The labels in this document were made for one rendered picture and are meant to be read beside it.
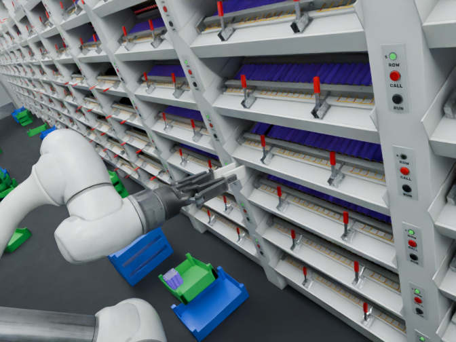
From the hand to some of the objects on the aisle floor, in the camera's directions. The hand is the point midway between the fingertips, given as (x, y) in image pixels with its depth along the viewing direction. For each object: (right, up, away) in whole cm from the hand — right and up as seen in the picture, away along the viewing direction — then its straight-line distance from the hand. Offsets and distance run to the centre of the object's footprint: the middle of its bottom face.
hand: (230, 173), depth 89 cm
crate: (-19, -56, +89) cm, 106 cm away
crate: (-8, -63, +77) cm, 100 cm away
